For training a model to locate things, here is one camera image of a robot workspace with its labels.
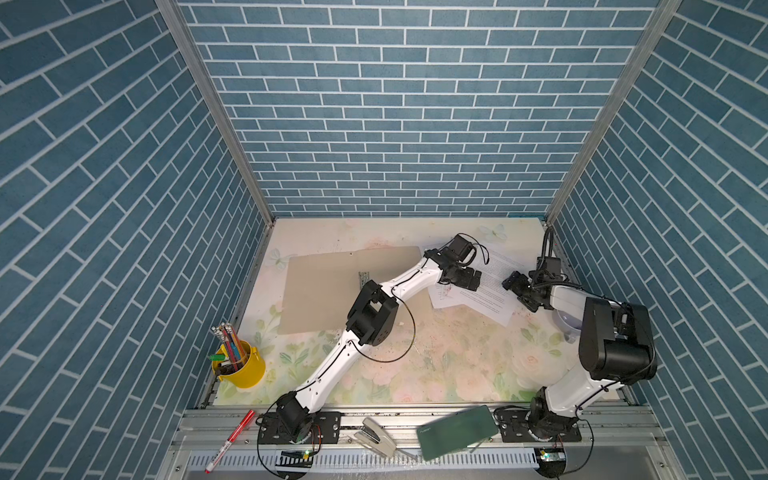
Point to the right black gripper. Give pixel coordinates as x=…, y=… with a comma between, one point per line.
x=514, y=282

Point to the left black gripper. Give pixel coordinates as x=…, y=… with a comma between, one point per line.
x=465, y=281

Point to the text printed paper sheet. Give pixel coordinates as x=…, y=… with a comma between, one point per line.
x=491, y=298

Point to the beige cardboard file folder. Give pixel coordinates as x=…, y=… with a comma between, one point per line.
x=321, y=289

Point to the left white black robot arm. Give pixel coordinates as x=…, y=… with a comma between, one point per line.
x=370, y=320

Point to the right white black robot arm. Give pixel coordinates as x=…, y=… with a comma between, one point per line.
x=615, y=345

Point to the metal folder clip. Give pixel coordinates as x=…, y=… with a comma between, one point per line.
x=364, y=277

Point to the small-text printed paper sheet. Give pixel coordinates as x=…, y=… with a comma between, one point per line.
x=445, y=296

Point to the lavender ceramic cup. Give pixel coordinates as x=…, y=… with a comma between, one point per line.
x=569, y=325

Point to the green notebook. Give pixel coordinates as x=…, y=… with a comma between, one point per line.
x=455, y=432

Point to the right controller board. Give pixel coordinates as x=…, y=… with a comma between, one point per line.
x=551, y=462

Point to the controller board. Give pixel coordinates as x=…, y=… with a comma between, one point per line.
x=293, y=465
x=551, y=462

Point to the grey stapler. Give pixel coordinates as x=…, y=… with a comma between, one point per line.
x=374, y=437

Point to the yellow pen holder cup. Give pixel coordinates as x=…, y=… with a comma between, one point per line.
x=250, y=372

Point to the coloured pencils bundle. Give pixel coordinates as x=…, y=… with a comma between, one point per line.
x=227, y=336

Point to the left controller board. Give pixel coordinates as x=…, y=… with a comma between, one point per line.
x=293, y=465

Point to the red white marker pen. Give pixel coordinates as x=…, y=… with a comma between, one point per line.
x=229, y=442

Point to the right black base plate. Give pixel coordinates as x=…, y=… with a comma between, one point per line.
x=518, y=425

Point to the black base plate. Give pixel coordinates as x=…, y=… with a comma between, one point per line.
x=518, y=425
x=319, y=427

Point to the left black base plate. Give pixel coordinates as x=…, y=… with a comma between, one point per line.
x=319, y=427

